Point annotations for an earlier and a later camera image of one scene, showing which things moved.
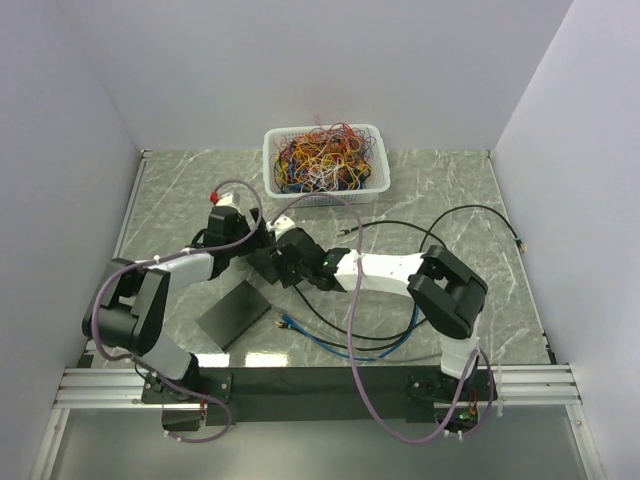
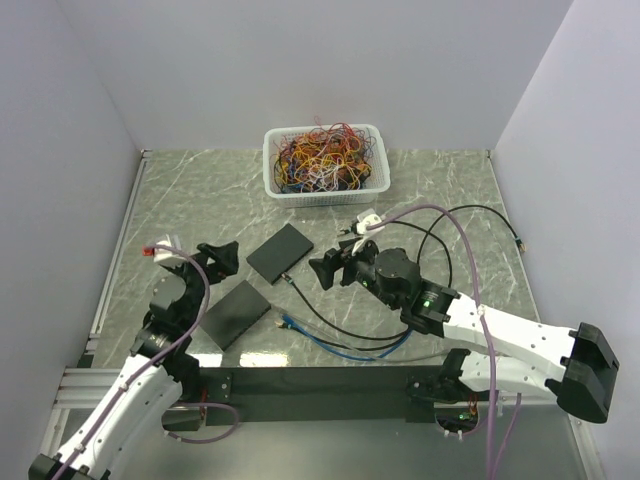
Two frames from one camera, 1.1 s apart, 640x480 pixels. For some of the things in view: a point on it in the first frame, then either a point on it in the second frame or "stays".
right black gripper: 286,278 to 332,261
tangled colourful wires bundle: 328,158 stays
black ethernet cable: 429,232 stays
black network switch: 233,315 stays
